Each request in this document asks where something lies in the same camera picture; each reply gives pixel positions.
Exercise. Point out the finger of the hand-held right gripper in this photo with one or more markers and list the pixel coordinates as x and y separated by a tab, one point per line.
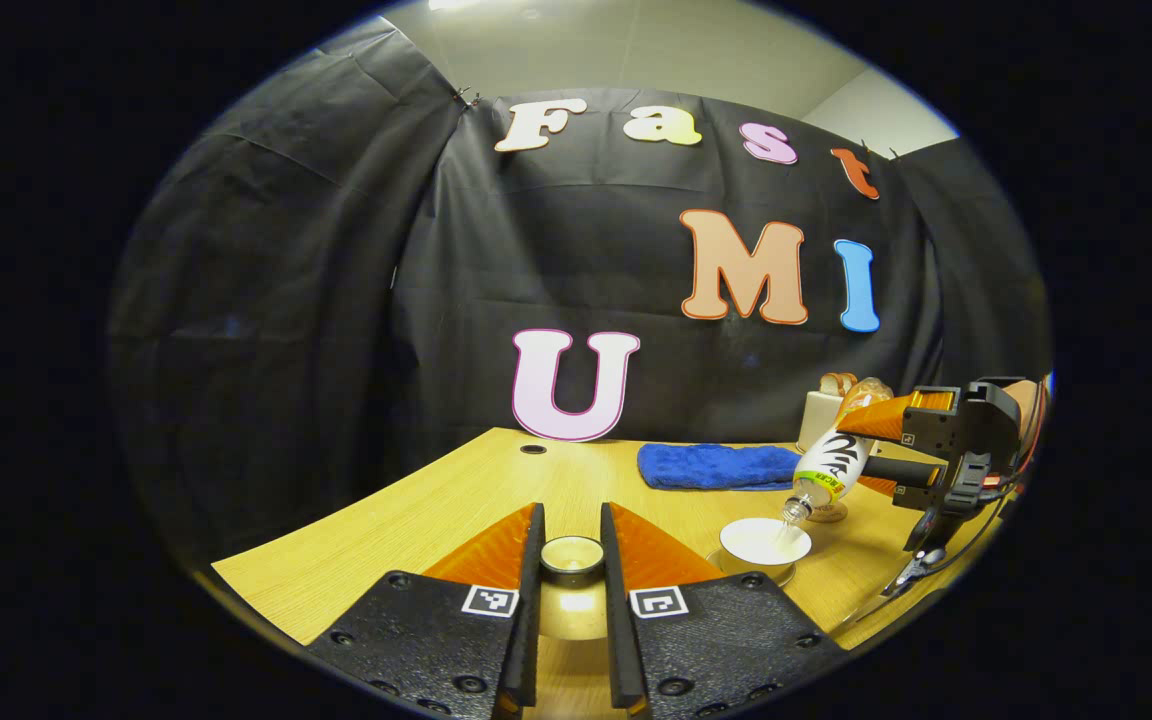
921	420
911	475

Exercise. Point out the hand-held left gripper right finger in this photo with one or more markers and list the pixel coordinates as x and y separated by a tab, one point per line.
618	620

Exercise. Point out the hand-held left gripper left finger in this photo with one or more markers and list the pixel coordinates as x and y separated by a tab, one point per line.
526	620

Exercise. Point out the cream teacup lid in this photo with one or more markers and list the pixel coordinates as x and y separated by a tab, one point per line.
573	600

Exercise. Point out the clear labelled water bottle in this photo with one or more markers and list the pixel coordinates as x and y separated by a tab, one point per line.
836	460

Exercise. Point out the round brown coaster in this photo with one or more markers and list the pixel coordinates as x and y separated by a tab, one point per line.
829	513

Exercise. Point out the cream teacup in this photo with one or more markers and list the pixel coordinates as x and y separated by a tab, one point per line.
761	540

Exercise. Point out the toast slice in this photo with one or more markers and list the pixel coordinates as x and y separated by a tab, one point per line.
836	382

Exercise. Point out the white toaster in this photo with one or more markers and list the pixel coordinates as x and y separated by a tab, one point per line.
816	420

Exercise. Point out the cream saucer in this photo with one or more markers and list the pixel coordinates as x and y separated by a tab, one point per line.
751	575

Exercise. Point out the blue towel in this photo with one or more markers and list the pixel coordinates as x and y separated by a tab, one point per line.
716	466

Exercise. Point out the black backdrop cloth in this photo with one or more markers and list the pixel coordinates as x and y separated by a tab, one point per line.
336	300

